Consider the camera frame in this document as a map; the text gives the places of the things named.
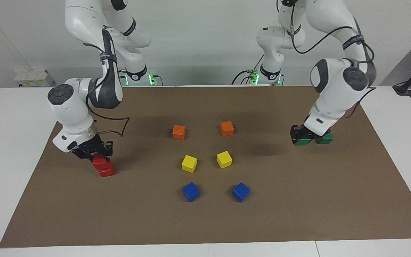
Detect blue wooden cube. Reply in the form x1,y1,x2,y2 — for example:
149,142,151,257
232,182,251,203
182,182,201,203

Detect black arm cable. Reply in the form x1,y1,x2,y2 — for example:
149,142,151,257
82,41,130,138
276,0,375,118

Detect green lit base connector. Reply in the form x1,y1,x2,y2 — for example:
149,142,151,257
148,68,161,86
247,69,261,85

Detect brown table mat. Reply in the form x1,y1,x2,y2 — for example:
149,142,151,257
0,86,411,248

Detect green lit right base connector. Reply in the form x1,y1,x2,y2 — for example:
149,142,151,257
148,68,161,86

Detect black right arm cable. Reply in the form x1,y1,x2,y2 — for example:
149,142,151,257
82,41,130,138

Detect yellow wooden cube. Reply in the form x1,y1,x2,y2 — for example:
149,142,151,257
216,151,233,169
181,155,198,173

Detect white power strip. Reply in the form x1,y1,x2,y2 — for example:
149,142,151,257
15,70,54,88

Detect orange wooden cube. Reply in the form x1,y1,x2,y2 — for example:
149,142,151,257
220,121,234,137
172,125,186,141

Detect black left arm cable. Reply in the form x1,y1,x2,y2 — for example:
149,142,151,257
276,0,375,118

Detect red wooden cube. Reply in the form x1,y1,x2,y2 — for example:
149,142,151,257
98,162,115,177
92,153,108,170

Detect green lit left base connector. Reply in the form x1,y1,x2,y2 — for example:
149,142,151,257
247,69,261,85

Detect black base cables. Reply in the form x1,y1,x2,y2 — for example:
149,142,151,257
231,54,265,85

